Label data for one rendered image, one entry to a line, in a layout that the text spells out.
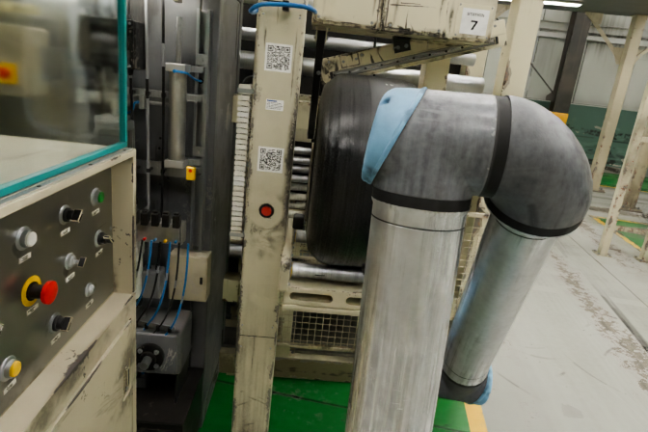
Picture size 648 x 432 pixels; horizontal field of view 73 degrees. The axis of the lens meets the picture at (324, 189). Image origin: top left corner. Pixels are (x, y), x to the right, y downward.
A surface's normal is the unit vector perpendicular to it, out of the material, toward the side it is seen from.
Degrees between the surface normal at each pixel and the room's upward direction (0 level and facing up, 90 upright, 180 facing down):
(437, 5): 90
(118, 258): 90
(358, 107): 43
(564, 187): 95
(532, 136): 67
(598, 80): 90
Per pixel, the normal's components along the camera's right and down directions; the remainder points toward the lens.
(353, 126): 0.08, -0.32
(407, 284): -0.28, 0.13
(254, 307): 0.02, 0.26
